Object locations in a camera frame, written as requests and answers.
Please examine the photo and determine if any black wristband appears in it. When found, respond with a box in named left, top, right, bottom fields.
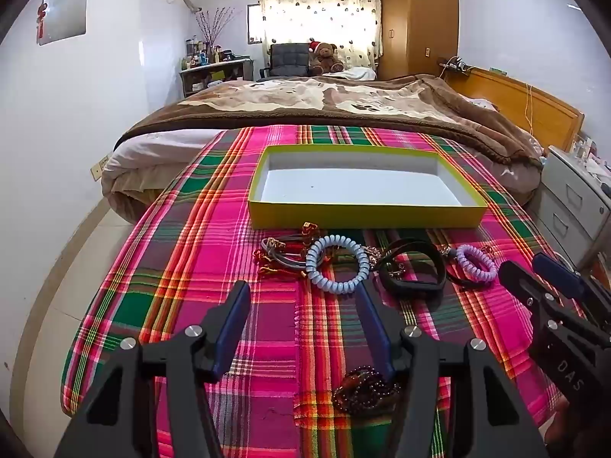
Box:
left=379, top=239, right=447, bottom=297

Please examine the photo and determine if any orange cable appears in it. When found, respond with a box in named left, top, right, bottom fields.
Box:
left=522, top=83, right=535, bottom=132

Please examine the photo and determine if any silver wall poster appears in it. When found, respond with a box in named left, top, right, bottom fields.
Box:
left=37, top=0, right=89, bottom=47

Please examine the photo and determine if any purple spiral hair tie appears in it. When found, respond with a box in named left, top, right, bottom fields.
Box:
left=456, top=244, right=497, bottom=283

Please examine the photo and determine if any brown bead bracelet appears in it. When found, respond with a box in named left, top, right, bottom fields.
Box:
left=331, top=365, right=402, bottom=413

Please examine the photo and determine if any red string bracelet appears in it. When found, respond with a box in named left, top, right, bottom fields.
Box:
left=252, top=236, right=316, bottom=280

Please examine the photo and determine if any wooden headboard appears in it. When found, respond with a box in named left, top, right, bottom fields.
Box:
left=449, top=67, right=585, bottom=153

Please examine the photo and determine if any white bed mattress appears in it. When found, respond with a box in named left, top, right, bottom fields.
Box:
left=101, top=129, right=225, bottom=225

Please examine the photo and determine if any grey chair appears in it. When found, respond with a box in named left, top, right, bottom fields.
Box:
left=259, top=43, right=311, bottom=79

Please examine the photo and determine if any brown fleece blanket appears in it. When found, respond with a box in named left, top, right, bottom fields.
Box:
left=115, top=74, right=545, bottom=168

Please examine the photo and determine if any rhinestone hair clip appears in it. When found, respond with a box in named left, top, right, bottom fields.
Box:
left=329, top=243, right=385, bottom=268

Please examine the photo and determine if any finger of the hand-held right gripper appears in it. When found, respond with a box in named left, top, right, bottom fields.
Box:
left=533, top=252, right=588, bottom=299
left=499, top=261, right=559, bottom=316

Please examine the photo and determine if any patterned curtain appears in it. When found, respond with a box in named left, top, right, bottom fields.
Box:
left=258, top=0, right=383, bottom=70

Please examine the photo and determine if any pink green plaid cloth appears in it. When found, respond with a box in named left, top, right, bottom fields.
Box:
left=61, top=124, right=574, bottom=458

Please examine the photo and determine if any light blue spiral hair tie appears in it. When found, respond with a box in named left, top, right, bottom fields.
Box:
left=305, top=235, right=369, bottom=295

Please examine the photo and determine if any vase with branches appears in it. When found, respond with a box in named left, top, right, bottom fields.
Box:
left=196, top=7, right=234, bottom=58

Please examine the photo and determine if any grey drawer cabinet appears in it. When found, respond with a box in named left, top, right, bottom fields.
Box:
left=527, top=145, right=611, bottom=268

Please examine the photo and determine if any wall socket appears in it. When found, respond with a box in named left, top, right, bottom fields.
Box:
left=91, top=153, right=114, bottom=182

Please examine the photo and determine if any white cloth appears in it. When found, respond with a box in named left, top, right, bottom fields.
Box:
left=334, top=67, right=378, bottom=81

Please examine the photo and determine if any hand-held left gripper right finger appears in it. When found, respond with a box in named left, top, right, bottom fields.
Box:
left=356, top=279, right=550, bottom=458

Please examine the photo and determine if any yellow cardboard box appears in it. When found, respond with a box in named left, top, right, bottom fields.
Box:
left=247, top=145, right=488, bottom=231

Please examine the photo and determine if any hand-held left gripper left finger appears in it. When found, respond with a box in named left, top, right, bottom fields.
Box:
left=55, top=281, right=251, bottom=458

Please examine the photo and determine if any brown teddy bear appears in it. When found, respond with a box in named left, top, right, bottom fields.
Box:
left=308, top=38, right=345, bottom=76

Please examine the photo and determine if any cluttered desk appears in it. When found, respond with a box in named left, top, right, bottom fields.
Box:
left=179, top=57, right=254, bottom=98

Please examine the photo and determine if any power strip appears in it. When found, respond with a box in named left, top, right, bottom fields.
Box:
left=439, top=56, right=473, bottom=74

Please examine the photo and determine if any wooden wardrobe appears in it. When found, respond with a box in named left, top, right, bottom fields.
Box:
left=379, top=0, right=460, bottom=81

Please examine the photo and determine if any grey leather flower bracelet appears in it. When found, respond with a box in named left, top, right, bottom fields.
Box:
left=260, top=223, right=318, bottom=269

